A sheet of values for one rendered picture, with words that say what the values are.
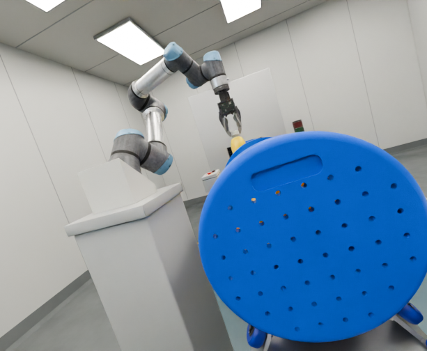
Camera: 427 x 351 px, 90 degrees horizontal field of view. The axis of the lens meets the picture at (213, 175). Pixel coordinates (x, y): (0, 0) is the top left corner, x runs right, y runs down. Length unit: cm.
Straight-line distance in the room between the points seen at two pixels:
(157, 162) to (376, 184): 83
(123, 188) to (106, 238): 17
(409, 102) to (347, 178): 579
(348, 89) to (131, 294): 541
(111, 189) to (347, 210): 71
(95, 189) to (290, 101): 491
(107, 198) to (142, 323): 45
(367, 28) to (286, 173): 579
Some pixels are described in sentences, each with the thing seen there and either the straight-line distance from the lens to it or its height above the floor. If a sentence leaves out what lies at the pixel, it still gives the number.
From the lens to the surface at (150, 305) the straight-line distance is 87.
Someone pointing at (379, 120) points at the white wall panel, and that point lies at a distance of 583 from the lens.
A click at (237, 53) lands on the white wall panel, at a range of 564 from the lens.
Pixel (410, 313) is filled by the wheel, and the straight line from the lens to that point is 41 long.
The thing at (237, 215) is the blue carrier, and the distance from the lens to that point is 28.
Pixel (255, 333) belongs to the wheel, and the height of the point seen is 97.
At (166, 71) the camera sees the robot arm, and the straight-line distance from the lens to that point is 108.
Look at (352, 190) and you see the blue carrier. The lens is 30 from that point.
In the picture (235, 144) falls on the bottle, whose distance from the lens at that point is 99.
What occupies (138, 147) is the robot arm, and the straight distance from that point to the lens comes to 94.
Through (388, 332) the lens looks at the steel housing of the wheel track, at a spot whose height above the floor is 93.
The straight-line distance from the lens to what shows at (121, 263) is 83.
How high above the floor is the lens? 124
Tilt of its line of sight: 7 degrees down
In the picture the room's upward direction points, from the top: 18 degrees counter-clockwise
